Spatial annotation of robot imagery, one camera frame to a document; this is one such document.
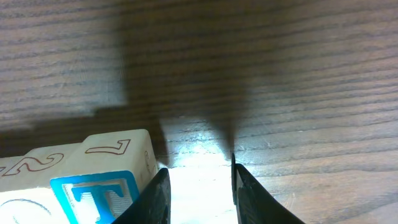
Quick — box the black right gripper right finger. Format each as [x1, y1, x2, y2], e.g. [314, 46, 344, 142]
[231, 154, 304, 224]

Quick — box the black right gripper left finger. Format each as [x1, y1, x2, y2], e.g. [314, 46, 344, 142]
[113, 168, 171, 224]

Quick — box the blue T block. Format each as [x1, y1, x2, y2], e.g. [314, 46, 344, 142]
[50, 129, 158, 223]

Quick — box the green B block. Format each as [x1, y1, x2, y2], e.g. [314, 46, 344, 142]
[1, 188, 70, 224]

